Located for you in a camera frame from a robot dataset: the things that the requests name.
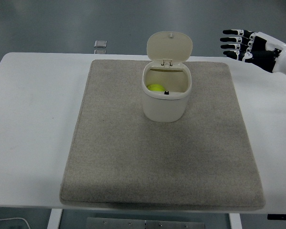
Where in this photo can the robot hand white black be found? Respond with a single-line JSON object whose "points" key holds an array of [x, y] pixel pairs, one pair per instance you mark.
{"points": [[264, 55]]}

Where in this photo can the yellow tennis ball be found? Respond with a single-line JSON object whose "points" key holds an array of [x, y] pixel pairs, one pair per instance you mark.
{"points": [[155, 87]]}

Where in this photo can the cream bin with flip lid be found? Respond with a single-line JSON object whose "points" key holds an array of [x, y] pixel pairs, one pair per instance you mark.
{"points": [[166, 95]]}

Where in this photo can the beige fabric mat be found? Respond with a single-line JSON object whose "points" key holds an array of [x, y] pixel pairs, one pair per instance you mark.
{"points": [[157, 155]]}

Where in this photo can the black table control panel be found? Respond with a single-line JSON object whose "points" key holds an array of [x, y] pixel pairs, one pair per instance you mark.
{"points": [[281, 216]]}

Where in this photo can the silver floor socket plate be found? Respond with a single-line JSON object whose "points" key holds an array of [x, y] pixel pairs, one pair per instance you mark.
{"points": [[100, 43]]}

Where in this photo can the grey metal plate with screws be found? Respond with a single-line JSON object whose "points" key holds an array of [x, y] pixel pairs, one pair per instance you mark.
{"points": [[145, 223]]}

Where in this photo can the white table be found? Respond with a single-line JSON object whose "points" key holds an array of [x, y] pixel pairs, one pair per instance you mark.
{"points": [[33, 119]]}

